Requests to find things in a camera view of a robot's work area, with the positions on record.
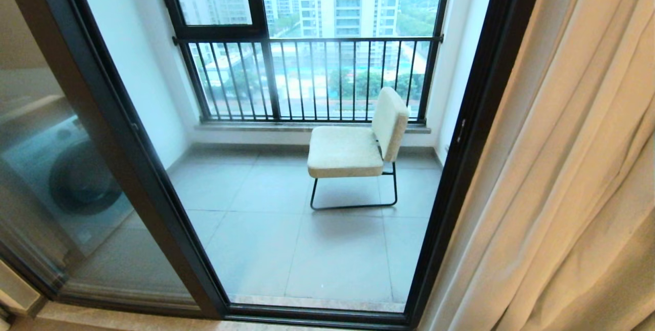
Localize black metal balcony railing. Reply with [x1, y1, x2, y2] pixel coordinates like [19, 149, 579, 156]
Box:
[172, 35, 444, 123]

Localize black framed balcony window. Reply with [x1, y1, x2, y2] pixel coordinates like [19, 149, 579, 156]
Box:
[154, 0, 455, 123]

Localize black framed glass sliding door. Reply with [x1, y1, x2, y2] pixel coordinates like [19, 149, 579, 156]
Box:
[0, 0, 229, 320]

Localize cream cushioned chair black legs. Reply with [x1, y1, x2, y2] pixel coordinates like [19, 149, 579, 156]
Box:
[307, 86, 410, 211]

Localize beige fabric curtain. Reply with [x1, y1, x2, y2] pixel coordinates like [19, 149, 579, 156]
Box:
[419, 0, 655, 331]

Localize white front-load washing machine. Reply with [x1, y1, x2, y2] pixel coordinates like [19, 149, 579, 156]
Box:
[0, 115, 135, 256]

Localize black balcony door frame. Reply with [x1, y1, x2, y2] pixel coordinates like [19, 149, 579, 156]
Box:
[225, 0, 548, 330]

